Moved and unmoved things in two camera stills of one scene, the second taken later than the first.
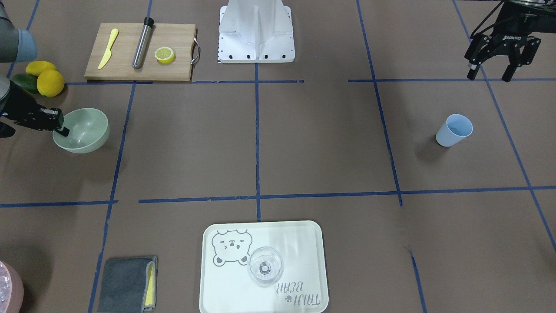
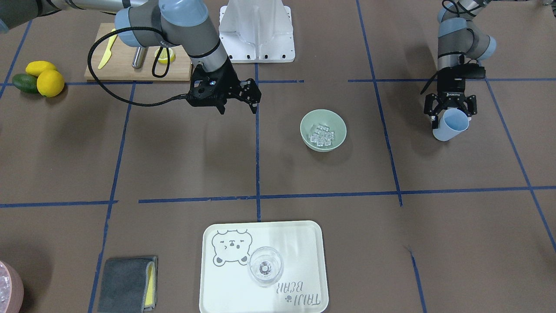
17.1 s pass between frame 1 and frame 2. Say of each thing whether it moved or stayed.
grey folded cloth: stayed
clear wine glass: stayed
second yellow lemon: stayed
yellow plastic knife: stayed
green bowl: moved
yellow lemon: stayed
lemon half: stayed
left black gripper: moved
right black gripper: moved
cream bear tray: stayed
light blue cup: moved
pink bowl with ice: stayed
